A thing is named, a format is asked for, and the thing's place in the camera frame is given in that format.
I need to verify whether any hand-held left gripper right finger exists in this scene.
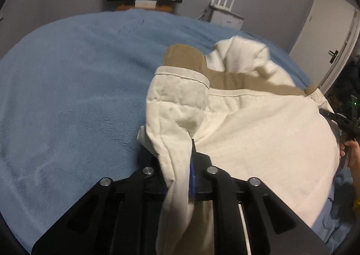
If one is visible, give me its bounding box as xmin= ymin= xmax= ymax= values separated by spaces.
xmin=189 ymin=138 xmax=330 ymax=255

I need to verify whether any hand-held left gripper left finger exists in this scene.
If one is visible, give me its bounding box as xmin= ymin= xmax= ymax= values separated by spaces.
xmin=32 ymin=156 xmax=170 ymax=255

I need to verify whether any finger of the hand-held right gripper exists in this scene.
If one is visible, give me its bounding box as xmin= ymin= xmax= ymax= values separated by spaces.
xmin=320 ymin=109 xmax=343 ymax=125

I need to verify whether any cream white hooded jacket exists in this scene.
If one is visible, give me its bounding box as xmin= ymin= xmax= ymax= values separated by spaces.
xmin=137 ymin=35 xmax=340 ymax=255

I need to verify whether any person's right hand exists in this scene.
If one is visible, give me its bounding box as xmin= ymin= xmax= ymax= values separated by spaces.
xmin=339 ymin=140 xmax=360 ymax=171

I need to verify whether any dark clutter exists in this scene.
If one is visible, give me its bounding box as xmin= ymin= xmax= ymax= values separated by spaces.
xmin=328 ymin=54 xmax=360 ymax=126

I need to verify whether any white door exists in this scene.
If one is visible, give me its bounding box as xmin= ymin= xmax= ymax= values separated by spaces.
xmin=288 ymin=0 xmax=360 ymax=88

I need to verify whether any blue fleece blanket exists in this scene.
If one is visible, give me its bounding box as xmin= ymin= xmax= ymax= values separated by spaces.
xmin=0 ymin=9 xmax=355 ymax=254

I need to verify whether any white router with antennas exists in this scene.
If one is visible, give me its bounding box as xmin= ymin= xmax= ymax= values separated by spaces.
xmin=209 ymin=0 xmax=237 ymax=11

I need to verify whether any brown wooden stand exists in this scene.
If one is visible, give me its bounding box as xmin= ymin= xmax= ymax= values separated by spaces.
xmin=116 ymin=4 xmax=174 ymax=14

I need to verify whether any small white label box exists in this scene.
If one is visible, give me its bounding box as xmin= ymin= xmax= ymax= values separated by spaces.
xmin=134 ymin=0 xmax=157 ymax=9

